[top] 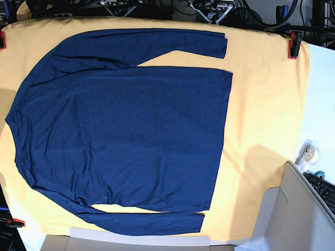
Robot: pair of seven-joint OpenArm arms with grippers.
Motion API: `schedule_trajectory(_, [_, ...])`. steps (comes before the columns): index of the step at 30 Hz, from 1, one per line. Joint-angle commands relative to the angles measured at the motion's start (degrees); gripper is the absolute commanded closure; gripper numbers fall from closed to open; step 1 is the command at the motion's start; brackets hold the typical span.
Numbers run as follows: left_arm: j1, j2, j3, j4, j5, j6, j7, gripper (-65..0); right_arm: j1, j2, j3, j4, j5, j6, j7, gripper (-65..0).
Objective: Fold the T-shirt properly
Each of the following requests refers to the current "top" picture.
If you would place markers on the dark blue long-sleeve shirt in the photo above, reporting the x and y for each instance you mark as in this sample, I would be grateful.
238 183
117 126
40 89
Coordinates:
132 149

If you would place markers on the clear tape dispenser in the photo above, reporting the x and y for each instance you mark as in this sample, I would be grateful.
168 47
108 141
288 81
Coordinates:
309 153

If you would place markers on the red clamp right top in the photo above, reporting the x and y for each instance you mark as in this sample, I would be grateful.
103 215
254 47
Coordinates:
294 44

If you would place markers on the red clamp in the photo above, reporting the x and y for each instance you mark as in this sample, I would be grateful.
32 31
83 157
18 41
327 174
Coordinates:
14 223
2 41
294 44

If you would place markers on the black power strip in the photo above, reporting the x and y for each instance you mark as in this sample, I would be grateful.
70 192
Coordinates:
61 15

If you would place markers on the white cardboard box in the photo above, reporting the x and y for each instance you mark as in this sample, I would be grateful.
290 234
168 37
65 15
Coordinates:
291 217

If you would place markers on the green tape roll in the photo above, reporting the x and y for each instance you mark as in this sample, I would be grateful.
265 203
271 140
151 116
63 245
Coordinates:
320 174

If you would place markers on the black keyboard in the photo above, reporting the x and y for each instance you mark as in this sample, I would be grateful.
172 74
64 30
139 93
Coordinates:
324 189

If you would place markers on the red clamp left bottom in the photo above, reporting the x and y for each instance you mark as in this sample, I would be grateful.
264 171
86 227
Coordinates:
14 223

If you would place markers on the red clamp left top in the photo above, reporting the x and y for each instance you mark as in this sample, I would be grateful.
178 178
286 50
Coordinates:
2 41

